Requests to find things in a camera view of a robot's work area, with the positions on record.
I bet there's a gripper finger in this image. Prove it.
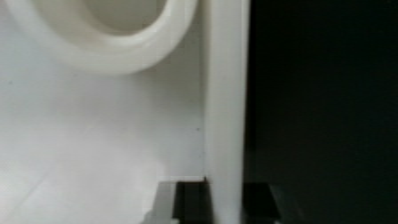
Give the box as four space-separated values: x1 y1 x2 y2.
243 183 279 224

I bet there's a white square table top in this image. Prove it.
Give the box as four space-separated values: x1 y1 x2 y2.
0 0 250 224

